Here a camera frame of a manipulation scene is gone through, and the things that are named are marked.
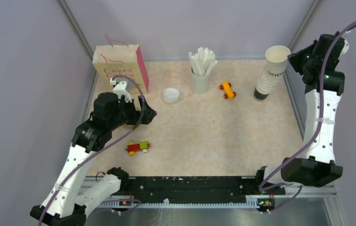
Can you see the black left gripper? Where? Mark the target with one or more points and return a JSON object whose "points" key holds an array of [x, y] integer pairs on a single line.
{"points": [[136, 114]]}

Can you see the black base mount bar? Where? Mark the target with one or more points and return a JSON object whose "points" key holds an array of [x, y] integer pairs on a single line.
{"points": [[191, 190]]}

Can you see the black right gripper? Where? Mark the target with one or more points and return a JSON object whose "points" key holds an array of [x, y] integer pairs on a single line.
{"points": [[295, 57]]}

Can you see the stack of paper cups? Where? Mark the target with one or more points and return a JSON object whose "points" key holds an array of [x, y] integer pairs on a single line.
{"points": [[266, 83]]}

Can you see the red green toy car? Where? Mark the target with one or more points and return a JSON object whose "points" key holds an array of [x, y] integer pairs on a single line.
{"points": [[133, 148]]}

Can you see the white paper cup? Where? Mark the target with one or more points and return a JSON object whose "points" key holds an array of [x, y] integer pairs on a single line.
{"points": [[276, 60]]}

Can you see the paper cakes gift bag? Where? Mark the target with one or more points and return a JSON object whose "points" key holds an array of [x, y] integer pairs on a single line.
{"points": [[120, 58]]}

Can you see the orange toy car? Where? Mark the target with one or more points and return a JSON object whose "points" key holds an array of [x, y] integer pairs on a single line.
{"points": [[228, 92]]}

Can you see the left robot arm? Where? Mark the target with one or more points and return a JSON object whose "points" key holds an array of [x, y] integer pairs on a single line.
{"points": [[65, 205]]}

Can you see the stack of white lids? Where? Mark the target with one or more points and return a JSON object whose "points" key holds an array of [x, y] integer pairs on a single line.
{"points": [[171, 95]]}

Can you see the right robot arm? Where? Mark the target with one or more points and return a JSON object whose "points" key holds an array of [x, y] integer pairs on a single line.
{"points": [[315, 165]]}

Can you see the white straw holder cup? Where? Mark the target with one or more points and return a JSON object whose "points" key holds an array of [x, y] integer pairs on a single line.
{"points": [[199, 84]]}

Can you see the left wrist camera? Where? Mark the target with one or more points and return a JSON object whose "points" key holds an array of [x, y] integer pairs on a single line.
{"points": [[122, 89]]}

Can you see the aluminium frame rail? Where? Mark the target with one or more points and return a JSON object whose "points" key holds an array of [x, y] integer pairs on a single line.
{"points": [[295, 101]]}

